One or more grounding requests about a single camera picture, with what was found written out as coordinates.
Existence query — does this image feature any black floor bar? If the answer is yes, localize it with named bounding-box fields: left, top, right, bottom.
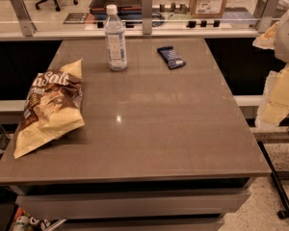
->
left=258, top=141, right=289, bottom=219

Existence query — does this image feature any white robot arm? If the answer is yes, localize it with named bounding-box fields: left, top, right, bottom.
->
left=252, top=10, right=289, bottom=130

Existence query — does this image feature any dark blue rxbar wrapper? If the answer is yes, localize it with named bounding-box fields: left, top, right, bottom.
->
left=157, top=46, right=186, bottom=70

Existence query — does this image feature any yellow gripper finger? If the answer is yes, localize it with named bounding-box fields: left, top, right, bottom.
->
left=252, top=22, right=289, bottom=130

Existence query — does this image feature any right metal glass bracket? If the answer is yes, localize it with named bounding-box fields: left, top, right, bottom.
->
left=253, top=0, right=279, bottom=33

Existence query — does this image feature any metal glass bracket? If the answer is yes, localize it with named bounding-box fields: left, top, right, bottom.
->
left=253, top=0, right=279, bottom=33
left=142, top=0, right=152, bottom=35
left=10, top=0, right=36, bottom=37

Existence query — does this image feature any clear plastic water bottle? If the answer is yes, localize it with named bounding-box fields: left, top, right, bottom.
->
left=104, top=5, right=127, bottom=71

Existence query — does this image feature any cardboard box with label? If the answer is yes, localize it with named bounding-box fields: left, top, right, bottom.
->
left=189, top=0, right=227, bottom=18

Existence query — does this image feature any left metal glass bracket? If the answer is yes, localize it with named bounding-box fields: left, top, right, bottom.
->
left=10, top=0, right=36, bottom=37

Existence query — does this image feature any middle metal glass bracket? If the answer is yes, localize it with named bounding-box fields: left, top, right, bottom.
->
left=142, top=0, right=152, bottom=35

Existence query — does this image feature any grey table drawer unit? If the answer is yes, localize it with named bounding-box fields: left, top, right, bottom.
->
left=16, top=178, right=251, bottom=231

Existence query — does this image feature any sea salt chips bag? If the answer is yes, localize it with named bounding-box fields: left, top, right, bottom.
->
left=13, top=60, right=85, bottom=159

